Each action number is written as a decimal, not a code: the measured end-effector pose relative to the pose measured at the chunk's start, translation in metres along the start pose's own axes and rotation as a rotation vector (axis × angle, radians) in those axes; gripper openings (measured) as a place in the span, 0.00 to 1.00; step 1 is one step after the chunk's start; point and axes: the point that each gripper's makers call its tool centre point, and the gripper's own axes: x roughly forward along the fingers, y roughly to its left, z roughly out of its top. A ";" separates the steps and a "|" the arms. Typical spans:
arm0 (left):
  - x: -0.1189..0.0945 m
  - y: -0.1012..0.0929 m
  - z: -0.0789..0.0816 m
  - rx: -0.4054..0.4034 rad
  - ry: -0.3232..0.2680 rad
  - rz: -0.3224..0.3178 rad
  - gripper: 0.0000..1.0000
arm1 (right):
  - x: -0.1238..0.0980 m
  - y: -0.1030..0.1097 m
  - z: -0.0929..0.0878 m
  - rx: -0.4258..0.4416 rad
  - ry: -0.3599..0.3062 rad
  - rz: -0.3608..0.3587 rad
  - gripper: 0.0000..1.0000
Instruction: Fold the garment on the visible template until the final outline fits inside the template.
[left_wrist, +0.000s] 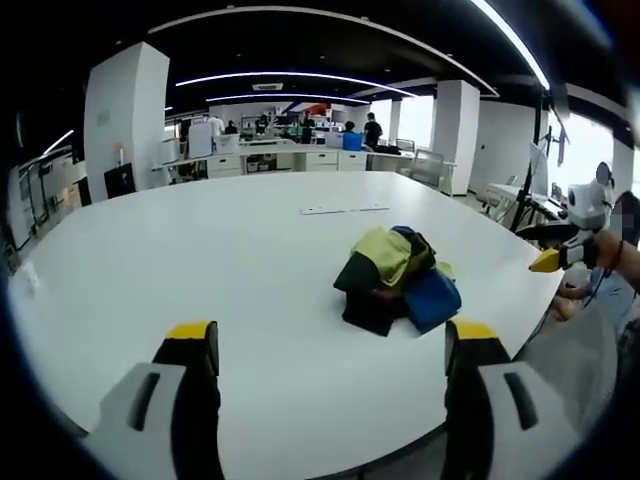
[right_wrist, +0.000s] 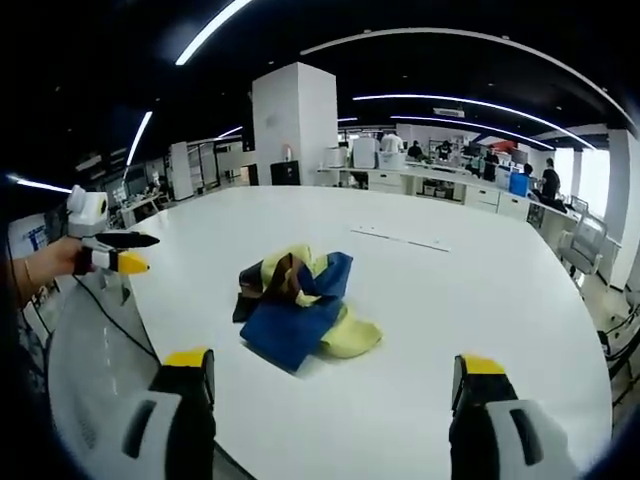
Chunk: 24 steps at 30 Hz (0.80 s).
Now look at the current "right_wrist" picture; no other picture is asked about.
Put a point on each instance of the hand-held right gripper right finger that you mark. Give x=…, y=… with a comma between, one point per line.
x=492, y=430

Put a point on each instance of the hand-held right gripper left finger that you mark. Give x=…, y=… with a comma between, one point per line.
x=165, y=430

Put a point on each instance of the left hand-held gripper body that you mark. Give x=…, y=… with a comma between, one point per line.
x=85, y=212

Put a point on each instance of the blue yellow brown garment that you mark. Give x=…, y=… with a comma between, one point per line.
x=295, y=315

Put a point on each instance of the person's left hand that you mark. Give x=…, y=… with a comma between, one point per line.
x=57, y=257

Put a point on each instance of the white background desk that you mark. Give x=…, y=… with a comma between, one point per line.
x=142, y=205

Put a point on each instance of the white tall cabinet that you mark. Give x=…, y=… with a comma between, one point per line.
x=181, y=170

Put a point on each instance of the ceiling light strip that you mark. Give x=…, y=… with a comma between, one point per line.
x=138, y=137
x=475, y=112
x=212, y=30

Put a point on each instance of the black office chair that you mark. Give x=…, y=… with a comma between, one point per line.
x=620, y=350

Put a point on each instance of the black low cabinet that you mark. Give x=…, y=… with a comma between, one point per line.
x=285, y=173

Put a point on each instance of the white square pillar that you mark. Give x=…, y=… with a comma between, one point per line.
x=294, y=122

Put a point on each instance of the white mesh office chair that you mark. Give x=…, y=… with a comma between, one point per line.
x=585, y=240

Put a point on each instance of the long white workbench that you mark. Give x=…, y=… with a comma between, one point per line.
x=450, y=187

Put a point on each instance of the white storage box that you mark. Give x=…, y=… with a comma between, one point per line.
x=391, y=160

